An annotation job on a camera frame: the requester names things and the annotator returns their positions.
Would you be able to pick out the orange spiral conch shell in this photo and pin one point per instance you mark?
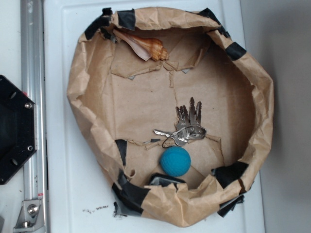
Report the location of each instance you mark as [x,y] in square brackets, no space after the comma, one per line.
[145,48]

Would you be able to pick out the brown paper bag bin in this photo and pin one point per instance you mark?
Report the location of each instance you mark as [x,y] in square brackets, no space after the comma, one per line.
[118,99]

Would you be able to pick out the silver key bunch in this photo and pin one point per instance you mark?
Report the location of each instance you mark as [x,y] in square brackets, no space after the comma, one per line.
[188,126]

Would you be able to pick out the blue foam ball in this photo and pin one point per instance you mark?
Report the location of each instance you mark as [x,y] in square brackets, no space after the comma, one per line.
[175,161]

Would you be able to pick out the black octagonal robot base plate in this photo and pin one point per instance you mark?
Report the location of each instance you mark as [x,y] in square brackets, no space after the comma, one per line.
[17,129]

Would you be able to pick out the aluminium extrusion rail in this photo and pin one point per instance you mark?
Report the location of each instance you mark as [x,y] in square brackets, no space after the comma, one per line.
[33,83]

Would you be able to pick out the metal corner bracket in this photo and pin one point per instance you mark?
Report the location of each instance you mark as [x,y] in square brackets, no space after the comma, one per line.
[31,218]

